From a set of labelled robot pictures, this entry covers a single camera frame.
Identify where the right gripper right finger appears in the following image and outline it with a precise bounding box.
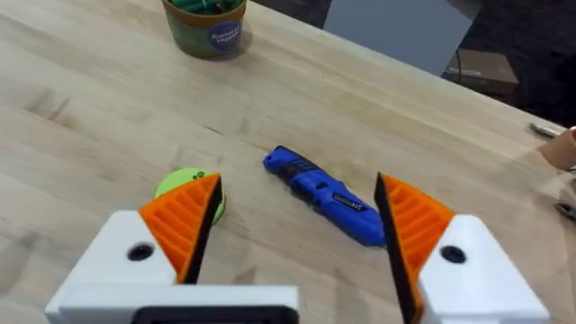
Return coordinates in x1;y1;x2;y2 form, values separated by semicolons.
373;171;552;324

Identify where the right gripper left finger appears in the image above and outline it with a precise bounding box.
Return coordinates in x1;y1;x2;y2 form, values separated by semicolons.
44;172;225;313

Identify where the blue electric screwdriver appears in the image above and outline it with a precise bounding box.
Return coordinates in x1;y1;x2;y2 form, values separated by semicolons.
262;145;387;248

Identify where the green disc with holes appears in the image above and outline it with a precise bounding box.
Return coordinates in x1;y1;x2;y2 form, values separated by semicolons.
154;167;227;225

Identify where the dark tool at table edge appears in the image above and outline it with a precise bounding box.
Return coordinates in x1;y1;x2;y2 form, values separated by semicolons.
554;202;576;222

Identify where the person's hand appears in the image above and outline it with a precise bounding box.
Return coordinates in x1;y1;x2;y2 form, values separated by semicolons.
538;126;576;171

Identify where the grey metal tool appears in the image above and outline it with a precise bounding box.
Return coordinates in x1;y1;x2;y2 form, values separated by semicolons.
527;121;563;139

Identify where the brown cardboard box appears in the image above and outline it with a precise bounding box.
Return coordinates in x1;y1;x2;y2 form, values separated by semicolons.
441;48;520;95

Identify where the green toy tub with vegetables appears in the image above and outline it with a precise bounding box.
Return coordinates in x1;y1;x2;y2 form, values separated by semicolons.
161;0;248;60

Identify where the grey panel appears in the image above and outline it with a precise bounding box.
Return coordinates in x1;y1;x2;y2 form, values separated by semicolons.
322;0;482;77

